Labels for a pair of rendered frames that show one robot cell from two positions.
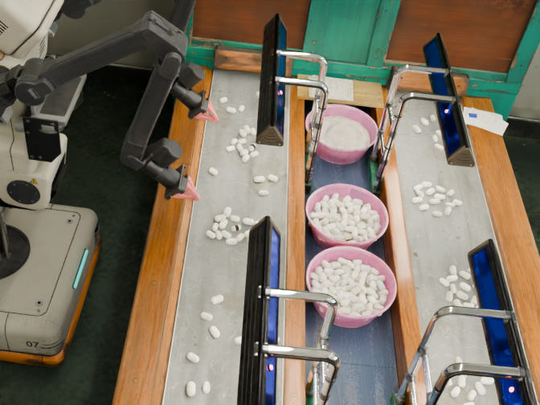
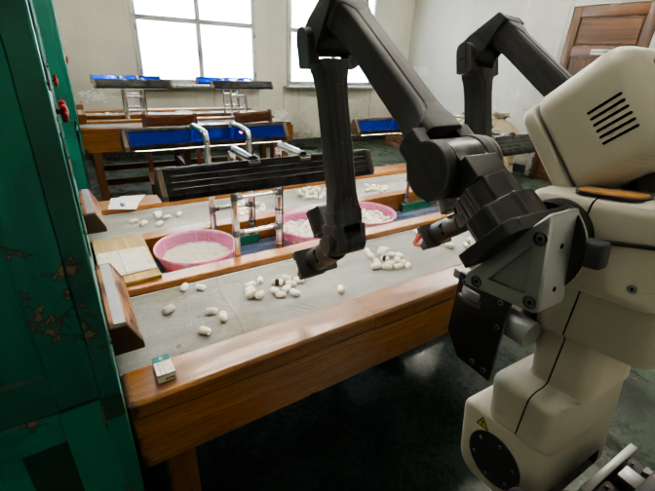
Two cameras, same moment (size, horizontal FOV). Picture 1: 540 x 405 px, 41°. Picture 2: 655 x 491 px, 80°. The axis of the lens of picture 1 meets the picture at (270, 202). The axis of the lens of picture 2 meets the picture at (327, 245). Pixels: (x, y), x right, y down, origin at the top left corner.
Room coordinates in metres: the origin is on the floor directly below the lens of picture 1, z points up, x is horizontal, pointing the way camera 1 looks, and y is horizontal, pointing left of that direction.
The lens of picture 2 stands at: (2.31, 1.04, 1.36)
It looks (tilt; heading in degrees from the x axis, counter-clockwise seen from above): 26 degrees down; 241
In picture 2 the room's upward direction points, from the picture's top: 3 degrees clockwise
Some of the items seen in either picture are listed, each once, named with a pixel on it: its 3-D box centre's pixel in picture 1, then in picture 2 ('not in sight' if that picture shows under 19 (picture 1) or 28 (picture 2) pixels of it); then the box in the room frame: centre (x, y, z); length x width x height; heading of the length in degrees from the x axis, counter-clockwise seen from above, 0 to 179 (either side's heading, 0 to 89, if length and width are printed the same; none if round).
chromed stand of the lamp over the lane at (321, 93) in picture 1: (291, 122); (267, 220); (1.93, -0.03, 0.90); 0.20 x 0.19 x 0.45; 4
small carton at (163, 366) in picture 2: not in sight; (163, 367); (2.29, 0.35, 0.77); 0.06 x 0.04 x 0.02; 94
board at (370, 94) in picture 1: (340, 90); (124, 258); (2.33, -0.20, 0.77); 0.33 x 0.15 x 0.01; 94
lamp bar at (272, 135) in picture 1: (273, 73); (277, 170); (1.92, 0.05, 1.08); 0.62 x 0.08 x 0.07; 4
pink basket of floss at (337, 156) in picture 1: (339, 136); (197, 257); (2.12, -0.21, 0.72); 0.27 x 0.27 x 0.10
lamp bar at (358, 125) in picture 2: (511, 350); (403, 123); (1.00, -0.58, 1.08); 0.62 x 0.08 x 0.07; 4
